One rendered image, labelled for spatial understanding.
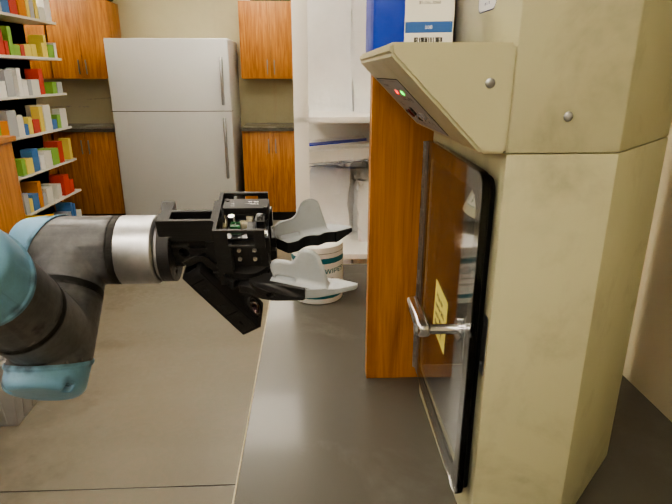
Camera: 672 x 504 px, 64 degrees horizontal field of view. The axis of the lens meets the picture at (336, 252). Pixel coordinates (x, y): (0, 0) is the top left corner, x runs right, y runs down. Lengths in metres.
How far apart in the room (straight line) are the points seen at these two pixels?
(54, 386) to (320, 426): 0.47
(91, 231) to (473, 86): 0.40
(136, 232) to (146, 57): 5.04
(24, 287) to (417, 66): 0.37
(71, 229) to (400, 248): 0.54
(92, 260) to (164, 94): 5.00
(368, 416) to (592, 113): 0.59
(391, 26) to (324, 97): 1.22
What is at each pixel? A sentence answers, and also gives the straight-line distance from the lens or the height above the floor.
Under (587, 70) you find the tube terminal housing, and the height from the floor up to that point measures 1.49.
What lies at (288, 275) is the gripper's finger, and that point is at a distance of 0.57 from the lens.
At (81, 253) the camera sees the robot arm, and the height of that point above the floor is 1.31.
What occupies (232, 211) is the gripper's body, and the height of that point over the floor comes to 1.35.
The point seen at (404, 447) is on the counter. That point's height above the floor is 0.94.
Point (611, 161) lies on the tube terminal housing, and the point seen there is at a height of 1.40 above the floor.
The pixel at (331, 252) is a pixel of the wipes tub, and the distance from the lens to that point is 1.29.
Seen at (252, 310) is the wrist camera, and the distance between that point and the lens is 0.64.
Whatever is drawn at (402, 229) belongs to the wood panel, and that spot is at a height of 1.23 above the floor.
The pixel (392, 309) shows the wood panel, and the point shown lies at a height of 1.08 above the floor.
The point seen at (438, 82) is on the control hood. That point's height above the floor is 1.48.
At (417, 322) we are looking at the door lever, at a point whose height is 1.21.
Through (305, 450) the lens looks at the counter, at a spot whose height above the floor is 0.94.
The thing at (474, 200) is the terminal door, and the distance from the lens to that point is 0.58.
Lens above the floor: 1.48
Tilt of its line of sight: 18 degrees down
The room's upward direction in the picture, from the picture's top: straight up
